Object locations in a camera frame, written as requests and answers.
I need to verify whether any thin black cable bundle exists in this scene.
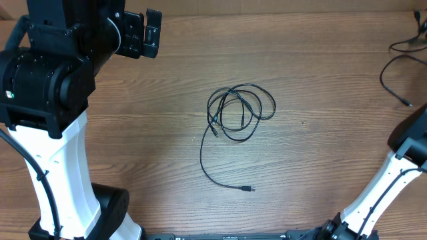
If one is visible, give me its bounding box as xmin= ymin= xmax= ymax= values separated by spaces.
xmin=199 ymin=83 xmax=278 ymax=193

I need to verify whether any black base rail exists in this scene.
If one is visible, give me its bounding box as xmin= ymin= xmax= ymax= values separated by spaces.
xmin=143 ymin=229 xmax=380 ymax=240

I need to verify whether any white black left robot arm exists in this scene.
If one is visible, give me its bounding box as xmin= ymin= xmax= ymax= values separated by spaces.
xmin=1 ymin=0 xmax=162 ymax=239

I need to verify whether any black USB cable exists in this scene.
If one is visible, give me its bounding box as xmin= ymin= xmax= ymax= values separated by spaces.
xmin=379 ymin=9 xmax=427 ymax=107

